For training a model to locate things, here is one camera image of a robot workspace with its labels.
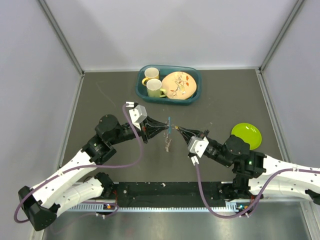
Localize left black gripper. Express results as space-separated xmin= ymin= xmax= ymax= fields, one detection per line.
xmin=109 ymin=115 xmax=168 ymax=145

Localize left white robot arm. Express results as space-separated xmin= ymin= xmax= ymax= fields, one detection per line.
xmin=18 ymin=113 xmax=169 ymax=231

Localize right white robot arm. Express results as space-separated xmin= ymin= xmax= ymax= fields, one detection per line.
xmin=176 ymin=126 xmax=320 ymax=205

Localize front yellow-green mug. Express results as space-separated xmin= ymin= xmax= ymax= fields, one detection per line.
xmin=146 ymin=78 xmax=167 ymax=98

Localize floral peach plate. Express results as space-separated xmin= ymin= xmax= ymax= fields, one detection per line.
xmin=161 ymin=71 xmax=197 ymax=100

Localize rear yellow mug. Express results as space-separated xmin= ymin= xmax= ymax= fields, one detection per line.
xmin=141 ymin=67 xmax=160 ymax=86

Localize lime green plate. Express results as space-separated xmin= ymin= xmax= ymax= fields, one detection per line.
xmin=231 ymin=122 xmax=262 ymax=150

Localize teal plastic tub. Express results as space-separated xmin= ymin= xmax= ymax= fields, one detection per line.
xmin=135 ymin=64 xmax=202 ymax=106

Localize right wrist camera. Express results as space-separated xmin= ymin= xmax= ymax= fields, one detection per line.
xmin=187 ymin=136 xmax=209 ymax=166

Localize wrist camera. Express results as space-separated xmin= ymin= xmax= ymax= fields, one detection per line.
xmin=187 ymin=136 xmax=209 ymax=166
xmin=125 ymin=101 xmax=148 ymax=130

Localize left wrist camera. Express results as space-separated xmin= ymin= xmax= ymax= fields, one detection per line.
xmin=125 ymin=101 xmax=148 ymax=130

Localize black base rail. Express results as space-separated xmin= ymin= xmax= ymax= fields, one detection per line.
xmin=62 ymin=181 xmax=266 ymax=213

